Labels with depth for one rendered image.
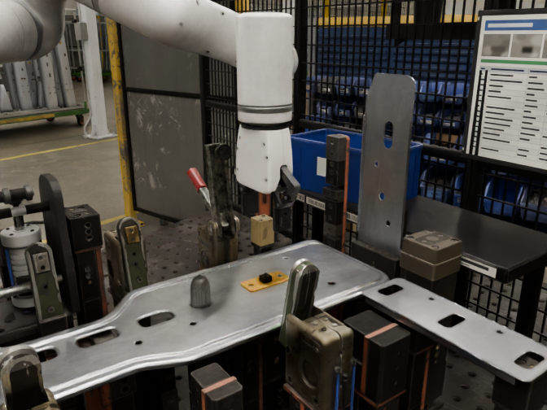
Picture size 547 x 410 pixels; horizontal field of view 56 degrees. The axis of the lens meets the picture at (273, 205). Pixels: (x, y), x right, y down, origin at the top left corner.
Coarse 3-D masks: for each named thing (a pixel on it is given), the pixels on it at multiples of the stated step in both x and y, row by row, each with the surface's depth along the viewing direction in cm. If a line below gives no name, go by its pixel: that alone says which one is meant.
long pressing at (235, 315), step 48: (144, 288) 86; (240, 288) 86; (336, 288) 86; (48, 336) 72; (144, 336) 73; (192, 336) 73; (240, 336) 73; (0, 384) 63; (48, 384) 63; (96, 384) 64
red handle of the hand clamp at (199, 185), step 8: (192, 168) 103; (192, 176) 102; (200, 176) 103; (200, 184) 101; (200, 192) 101; (208, 192) 101; (208, 200) 99; (208, 208) 99; (224, 216) 98; (224, 224) 96
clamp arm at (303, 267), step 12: (300, 264) 68; (312, 264) 68; (300, 276) 67; (312, 276) 68; (288, 288) 70; (300, 288) 68; (312, 288) 70; (288, 300) 70; (300, 300) 69; (312, 300) 71; (288, 312) 71; (300, 312) 71
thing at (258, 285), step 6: (270, 276) 88; (276, 276) 90; (282, 276) 90; (246, 282) 88; (252, 282) 88; (258, 282) 88; (264, 282) 87; (270, 282) 88; (276, 282) 88; (246, 288) 86; (252, 288) 86; (258, 288) 86; (264, 288) 86
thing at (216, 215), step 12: (216, 144) 94; (204, 156) 95; (216, 156) 95; (228, 156) 92; (216, 168) 95; (228, 168) 95; (216, 180) 94; (228, 180) 96; (216, 192) 94; (228, 192) 96; (216, 204) 95; (228, 204) 96; (216, 216) 95; (228, 216) 97; (228, 228) 98
